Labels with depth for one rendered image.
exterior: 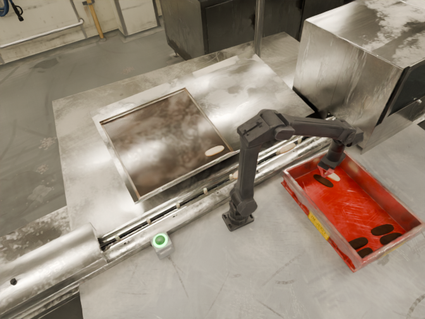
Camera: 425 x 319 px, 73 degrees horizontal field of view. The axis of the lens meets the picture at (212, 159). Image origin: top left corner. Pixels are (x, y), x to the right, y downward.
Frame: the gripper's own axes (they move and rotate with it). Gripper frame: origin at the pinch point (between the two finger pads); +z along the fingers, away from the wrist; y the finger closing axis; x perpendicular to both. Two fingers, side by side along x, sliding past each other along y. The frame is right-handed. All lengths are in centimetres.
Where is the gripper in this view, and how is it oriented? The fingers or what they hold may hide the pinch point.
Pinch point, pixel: (327, 170)
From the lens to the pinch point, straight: 137.7
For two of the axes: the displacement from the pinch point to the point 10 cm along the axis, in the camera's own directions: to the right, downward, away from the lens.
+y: 6.9, -5.7, 4.5
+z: 0.5, 6.6, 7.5
